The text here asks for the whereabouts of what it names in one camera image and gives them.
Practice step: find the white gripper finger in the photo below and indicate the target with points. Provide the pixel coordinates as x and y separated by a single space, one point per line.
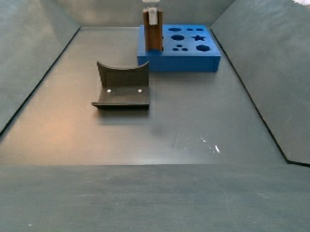
152 15

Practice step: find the brown arch-shaped peg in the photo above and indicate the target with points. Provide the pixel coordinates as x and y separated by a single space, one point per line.
152 32

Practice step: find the blue foam shape-sorting block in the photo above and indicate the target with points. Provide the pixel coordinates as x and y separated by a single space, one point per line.
188 50

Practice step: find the dark grey curved holder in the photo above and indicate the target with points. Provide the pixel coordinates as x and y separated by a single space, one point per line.
124 87

